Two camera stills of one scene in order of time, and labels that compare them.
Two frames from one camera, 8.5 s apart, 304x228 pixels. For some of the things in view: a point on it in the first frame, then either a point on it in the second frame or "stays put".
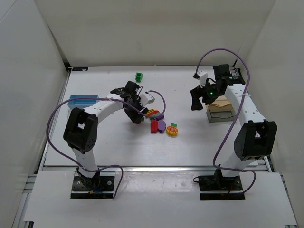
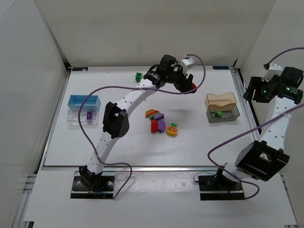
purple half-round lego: (161, 126) stays put
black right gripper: (198, 93) to (257, 89)
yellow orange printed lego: (171, 131) stays put
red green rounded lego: (154, 113) stays put
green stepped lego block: (138, 77) stays put
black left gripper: (132, 111) to (180, 79)
